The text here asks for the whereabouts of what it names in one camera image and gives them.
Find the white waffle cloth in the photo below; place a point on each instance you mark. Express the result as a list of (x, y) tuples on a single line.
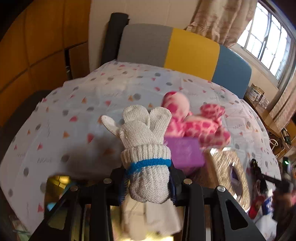
[(138, 219)]

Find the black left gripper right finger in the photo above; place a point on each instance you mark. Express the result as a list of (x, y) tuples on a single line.
[(212, 210)]

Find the black hair wig piece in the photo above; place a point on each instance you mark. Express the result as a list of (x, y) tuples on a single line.
[(260, 187)]

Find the black post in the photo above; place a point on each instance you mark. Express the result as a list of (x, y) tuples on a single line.
[(116, 24)]

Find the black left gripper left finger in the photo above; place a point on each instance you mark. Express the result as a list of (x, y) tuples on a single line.
[(84, 211)]

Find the silver glitter tissue box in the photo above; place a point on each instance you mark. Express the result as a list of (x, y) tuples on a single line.
[(223, 167)]

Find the patterned light blue tablecloth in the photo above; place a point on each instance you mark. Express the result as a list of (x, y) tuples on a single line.
[(64, 134)]

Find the pink spotted plush toy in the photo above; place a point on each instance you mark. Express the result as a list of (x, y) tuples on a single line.
[(206, 126)]

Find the red reindeer sock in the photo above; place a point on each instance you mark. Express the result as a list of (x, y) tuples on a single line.
[(255, 206)]

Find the wooden wardrobe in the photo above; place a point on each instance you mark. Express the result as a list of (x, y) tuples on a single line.
[(46, 45)]

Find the wooden side shelf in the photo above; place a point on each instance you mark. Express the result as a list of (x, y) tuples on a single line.
[(279, 146)]

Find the purple cardboard box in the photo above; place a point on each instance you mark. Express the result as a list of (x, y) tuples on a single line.
[(186, 153)]

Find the grey yellow blue headboard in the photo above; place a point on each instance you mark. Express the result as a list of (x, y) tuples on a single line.
[(185, 52)]

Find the blue white tissue pack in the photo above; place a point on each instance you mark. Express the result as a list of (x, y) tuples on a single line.
[(264, 220)]

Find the window with metal frame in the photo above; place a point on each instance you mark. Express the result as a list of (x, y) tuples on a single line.
[(268, 41)]

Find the beige patterned curtain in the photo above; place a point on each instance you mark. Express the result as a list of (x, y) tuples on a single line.
[(222, 21)]

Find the cans on shelf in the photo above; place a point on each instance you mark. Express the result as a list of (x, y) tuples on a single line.
[(256, 94)]

